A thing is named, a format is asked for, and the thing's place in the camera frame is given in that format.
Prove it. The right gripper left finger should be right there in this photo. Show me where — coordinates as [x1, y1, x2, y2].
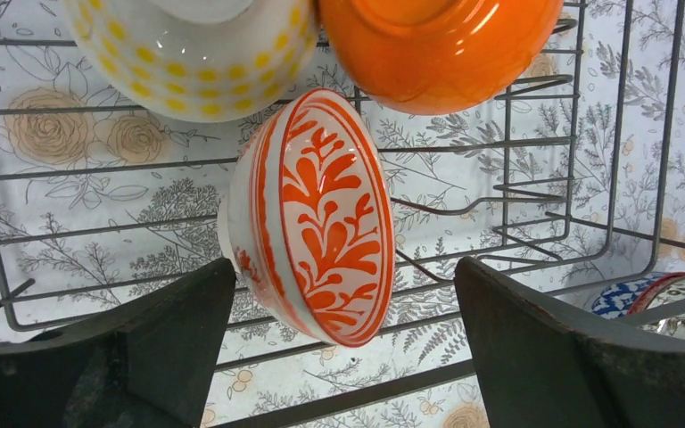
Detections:
[0, 259, 236, 427]

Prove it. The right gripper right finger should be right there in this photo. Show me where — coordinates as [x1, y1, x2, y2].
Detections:
[454, 257, 685, 427]

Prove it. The blue patterned bowl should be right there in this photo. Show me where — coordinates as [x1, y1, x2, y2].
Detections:
[586, 272, 669, 319]

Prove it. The black wire dish rack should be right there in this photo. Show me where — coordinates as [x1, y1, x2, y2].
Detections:
[0, 1, 685, 427]

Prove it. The red patterned white bowl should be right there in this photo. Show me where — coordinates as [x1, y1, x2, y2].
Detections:
[218, 88, 395, 348]

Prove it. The orange bowl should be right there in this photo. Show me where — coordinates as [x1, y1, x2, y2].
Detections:
[318, 0, 563, 115]

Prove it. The yellow dotted white bowl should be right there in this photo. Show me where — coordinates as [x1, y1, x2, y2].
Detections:
[62, 0, 319, 123]

